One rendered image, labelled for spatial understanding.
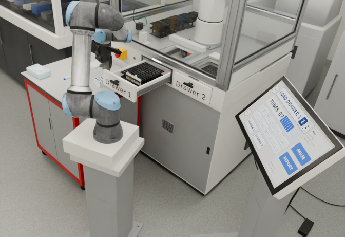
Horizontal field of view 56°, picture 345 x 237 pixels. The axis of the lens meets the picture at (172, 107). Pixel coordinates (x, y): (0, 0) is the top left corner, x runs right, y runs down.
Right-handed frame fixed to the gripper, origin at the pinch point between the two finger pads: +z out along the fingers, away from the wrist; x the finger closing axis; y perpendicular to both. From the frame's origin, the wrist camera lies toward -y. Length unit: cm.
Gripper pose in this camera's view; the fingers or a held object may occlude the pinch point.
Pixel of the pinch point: (108, 70)
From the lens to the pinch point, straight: 220.3
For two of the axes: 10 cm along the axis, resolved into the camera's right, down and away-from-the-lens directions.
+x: 6.2, 4.8, -6.2
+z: -0.8, 8.3, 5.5
